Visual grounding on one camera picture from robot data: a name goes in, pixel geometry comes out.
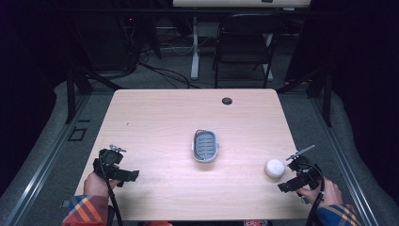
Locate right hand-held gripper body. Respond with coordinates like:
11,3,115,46
277,155,324,194

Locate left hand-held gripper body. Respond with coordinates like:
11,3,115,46
92,148,140,188

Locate white round soap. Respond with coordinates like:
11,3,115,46
263,158,286,180

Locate grey and white soap dish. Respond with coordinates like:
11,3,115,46
191,128,220,164

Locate person's left hand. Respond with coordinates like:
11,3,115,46
83,170,121,199

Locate person's right hand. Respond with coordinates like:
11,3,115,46
295,176,343,209

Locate black metal stand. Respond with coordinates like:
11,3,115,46
276,66,333,128
64,61,124,125

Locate person's red clothing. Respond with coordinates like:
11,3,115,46
142,220,174,226

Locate white desk leg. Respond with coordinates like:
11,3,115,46
190,16,201,81

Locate black folding chair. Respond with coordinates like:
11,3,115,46
213,12,286,89

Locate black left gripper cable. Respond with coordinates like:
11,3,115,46
104,179,124,226

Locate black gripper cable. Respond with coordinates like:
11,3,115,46
305,175,326,226
104,179,124,226

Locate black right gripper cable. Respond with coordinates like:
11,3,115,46
305,175,326,226

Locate aluminium floor rail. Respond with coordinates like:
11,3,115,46
310,93,381,226
0,93,92,226

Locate black floor cable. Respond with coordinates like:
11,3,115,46
136,59,201,90

